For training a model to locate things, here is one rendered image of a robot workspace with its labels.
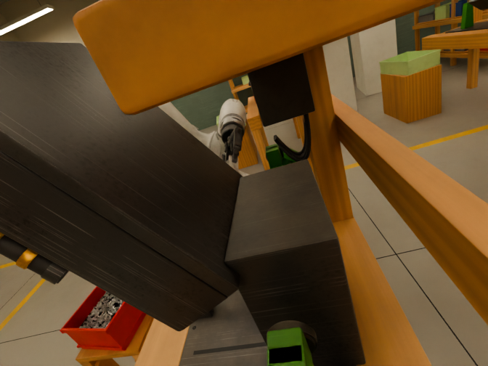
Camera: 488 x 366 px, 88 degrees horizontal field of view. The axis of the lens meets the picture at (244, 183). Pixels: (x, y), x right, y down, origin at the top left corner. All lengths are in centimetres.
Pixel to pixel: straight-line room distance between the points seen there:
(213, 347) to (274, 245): 43
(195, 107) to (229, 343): 747
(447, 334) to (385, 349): 109
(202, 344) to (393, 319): 48
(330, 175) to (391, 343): 48
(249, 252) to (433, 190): 27
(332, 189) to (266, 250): 55
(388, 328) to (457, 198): 41
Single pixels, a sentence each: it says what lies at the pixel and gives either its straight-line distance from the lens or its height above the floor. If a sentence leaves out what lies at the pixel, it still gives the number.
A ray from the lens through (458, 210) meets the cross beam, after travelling 38.
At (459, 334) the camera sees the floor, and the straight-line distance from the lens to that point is 180.
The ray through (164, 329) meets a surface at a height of 90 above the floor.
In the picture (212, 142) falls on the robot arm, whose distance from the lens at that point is 107.
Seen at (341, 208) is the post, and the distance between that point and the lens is 97.
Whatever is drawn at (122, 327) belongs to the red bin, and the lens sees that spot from 106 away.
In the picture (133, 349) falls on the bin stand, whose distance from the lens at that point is 107.
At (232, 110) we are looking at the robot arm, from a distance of 98.
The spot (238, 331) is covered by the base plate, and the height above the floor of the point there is 90.
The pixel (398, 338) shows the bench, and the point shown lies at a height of 88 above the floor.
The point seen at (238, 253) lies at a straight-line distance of 42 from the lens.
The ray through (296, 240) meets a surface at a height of 124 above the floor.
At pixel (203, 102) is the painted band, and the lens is 787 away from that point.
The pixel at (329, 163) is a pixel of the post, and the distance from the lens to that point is 87.
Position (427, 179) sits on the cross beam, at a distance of 44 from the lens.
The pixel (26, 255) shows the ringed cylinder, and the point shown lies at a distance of 53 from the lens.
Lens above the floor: 151
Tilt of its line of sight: 25 degrees down
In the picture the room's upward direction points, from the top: 21 degrees counter-clockwise
